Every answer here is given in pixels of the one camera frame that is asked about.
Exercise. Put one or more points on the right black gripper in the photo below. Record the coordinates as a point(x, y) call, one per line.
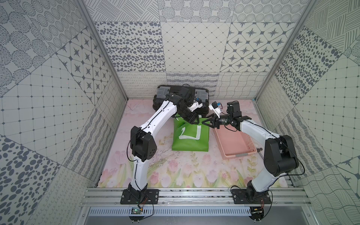
point(214, 122)

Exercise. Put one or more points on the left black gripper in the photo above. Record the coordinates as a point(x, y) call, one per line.
point(190, 113)

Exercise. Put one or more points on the green insulated delivery bag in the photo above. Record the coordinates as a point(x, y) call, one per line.
point(190, 137)

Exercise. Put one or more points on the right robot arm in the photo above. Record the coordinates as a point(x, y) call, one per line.
point(280, 156)

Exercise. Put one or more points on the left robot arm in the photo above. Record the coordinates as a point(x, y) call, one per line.
point(142, 139)

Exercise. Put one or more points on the black plastic toolbox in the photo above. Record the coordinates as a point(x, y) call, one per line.
point(188, 93)

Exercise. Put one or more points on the pink plastic basket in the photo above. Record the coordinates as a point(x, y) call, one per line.
point(233, 144)

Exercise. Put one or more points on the right controller board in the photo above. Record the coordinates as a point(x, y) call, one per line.
point(256, 214)

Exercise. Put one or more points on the controller board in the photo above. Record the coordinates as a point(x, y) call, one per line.
point(256, 214)
point(136, 214)

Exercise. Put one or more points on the left controller board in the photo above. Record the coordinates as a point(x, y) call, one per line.
point(136, 214)

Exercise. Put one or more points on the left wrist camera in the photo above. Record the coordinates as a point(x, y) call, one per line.
point(196, 104)

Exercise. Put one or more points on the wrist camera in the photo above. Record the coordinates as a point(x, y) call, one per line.
point(196, 104)
point(215, 108)

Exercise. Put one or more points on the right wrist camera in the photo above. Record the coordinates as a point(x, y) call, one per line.
point(215, 108)

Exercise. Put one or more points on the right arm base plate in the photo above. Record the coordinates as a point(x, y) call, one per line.
point(249, 196)

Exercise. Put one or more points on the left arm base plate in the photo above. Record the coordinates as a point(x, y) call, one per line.
point(132, 196)

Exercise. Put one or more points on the aluminium mounting rail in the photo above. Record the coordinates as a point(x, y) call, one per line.
point(196, 197)

